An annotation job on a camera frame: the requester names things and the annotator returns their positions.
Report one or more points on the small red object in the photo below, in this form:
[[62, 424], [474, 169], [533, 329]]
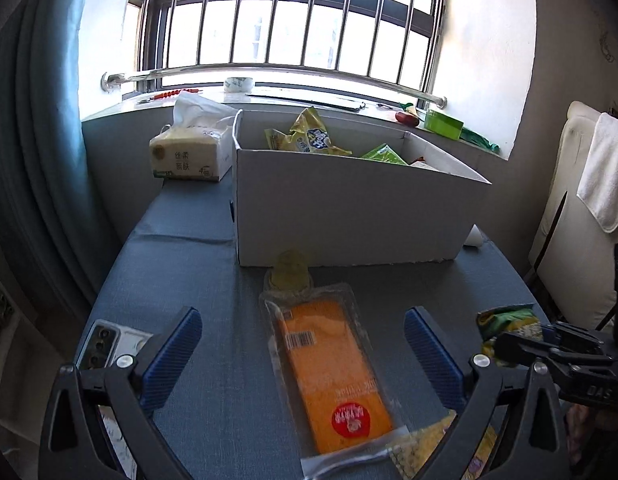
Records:
[[408, 119]]

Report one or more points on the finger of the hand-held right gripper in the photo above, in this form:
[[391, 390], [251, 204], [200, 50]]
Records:
[[519, 346], [571, 332]]

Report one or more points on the round yellow cracker packet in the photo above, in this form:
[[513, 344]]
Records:
[[419, 445]]

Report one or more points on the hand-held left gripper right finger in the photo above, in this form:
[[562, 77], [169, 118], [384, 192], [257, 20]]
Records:
[[434, 360]]

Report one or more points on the yellow-green puffed snack packet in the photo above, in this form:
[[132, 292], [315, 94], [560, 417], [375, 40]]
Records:
[[309, 135]]

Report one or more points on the cream chair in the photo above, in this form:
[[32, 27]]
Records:
[[564, 240]]

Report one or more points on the dark flat board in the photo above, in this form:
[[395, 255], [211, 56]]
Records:
[[304, 100]]

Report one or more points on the steel window guard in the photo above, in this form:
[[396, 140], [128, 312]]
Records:
[[269, 69]]

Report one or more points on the small white object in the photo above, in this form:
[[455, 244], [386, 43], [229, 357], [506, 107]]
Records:
[[474, 237]]

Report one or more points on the blue-grey curtain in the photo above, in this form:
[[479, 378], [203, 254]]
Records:
[[44, 160]]

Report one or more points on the yellow packet with green print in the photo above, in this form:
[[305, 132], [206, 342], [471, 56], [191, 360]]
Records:
[[509, 322]]

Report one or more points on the clear tape roll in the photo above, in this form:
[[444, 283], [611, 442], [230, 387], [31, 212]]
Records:
[[239, 84]]

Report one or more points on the green plastic bag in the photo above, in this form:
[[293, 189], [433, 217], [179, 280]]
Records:
[[481, 141]]

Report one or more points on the orange snack packet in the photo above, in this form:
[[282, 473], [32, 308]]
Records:
[[334, 375]]

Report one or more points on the small yellow jelly cup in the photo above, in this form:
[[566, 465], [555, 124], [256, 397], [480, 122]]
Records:
[[289, 270]]

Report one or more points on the white cardboard box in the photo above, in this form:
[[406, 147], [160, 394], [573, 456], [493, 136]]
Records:
[[339, 210]]

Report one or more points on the cream tissue pack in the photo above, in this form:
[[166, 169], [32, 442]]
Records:
[[189, 157]]

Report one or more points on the small metal clip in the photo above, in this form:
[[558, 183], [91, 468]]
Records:
[[385, 106]]

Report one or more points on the white towel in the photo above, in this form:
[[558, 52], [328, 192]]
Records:
[[606, 180]]

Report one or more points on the yellow-green folded paper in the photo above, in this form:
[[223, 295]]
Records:
[[408, 108]]

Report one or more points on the green tape roll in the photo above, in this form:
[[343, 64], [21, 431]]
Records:
[[443, 124]]

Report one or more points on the green snack packet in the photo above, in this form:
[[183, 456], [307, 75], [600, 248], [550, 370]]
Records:
[[384, 155]]

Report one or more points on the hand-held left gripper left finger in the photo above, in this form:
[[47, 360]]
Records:
[[171, 355]]

